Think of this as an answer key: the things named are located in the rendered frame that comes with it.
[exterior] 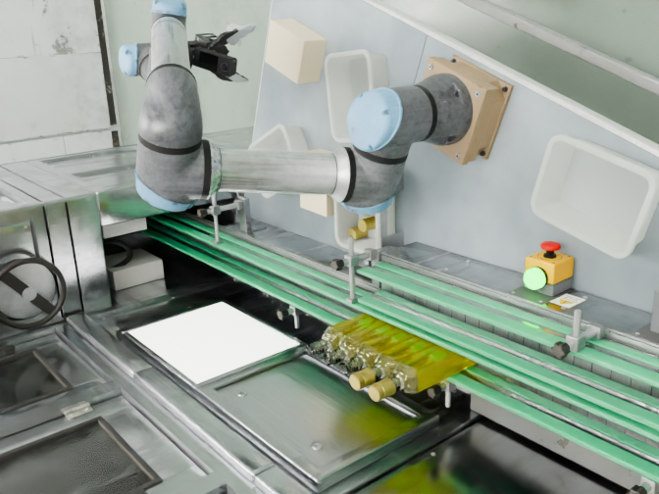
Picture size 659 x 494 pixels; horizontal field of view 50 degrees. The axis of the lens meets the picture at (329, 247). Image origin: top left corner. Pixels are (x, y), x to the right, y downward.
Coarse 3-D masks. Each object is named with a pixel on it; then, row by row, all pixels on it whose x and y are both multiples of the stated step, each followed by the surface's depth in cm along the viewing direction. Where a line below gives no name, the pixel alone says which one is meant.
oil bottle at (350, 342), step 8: (368, 328) 160; (376, 328) 160; (384, 328) 160; (392, 328) 160; (344, 336) 157; (352, 336) 156; (360, 336) 156; (368, 336) 156; (376, 336) 157; (344, 344) 154; (352, 344) 154; (352, 352) 153; (344, 360) 156
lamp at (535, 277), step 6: (528, 270) 141; (534, 270) 140; (540, 270) 140; (528, 276) 140; (534, 276) 139; (540, 276) 139; (546, 276) 140; (528, 282) 141; (534, 282) 140; (540, 282) 139; (546, 282) 140; (534, 288) 140
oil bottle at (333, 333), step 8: (352, 320) 164; (360, 320) 164; (368, 320) 164; (376, 320) 164; (328, 328) 161; (336, 328) 160; (344, 328) 160; (352, 328) 160; (360, 328) 161; (328, 336) 159; (336, 336) 158; (336, 344) 158
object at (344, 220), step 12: (336, 204) 186; (336, 216) 187; (348, 216) 189; (360, 216) 190; (336, 228) 188; (348, 228) 190; (336, 240) 189; (360, 240) 188; (372, 240) 187; (360, 252) 183
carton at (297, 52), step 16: (272, 32) 193; (288, 32) 187; (304, 32) 188; (272, 48) 195; (288, 48) 189; (304, 48) 184; (320, 48) 188; (272, 64) 197; (288, 64) 191; (304, 64) 187; (320, 64) 191; (304, 80) 191
